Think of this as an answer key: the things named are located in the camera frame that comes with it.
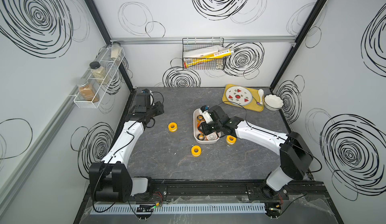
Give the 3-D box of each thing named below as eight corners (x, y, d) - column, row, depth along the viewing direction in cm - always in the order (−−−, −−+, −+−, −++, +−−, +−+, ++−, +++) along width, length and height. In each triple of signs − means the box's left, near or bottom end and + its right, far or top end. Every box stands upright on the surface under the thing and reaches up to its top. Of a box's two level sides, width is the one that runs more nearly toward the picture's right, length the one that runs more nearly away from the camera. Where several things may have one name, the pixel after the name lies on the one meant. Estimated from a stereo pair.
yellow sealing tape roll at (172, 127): (167, 131, 98) (167, 130, 96) (169, 124, 102) (168, 122, 100) (177, 131, 98) (176, 130, 96) (177, 124, 102) (177, 122, 100)
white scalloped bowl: (266, 110, 107) (267, 108, 105) (261, 96, 116) (262, 94, 114) (285, 110, 107) (286, 108, 105) (278, 96, 116) (279, 94, 114)
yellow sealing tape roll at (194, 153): (191, 156, 87) (191, 155, 85) (191, 146, 91) (191, 145, 89) (201, 156, 87) (201, 155, 85) (201, 146, 91) (201, 145, 89)
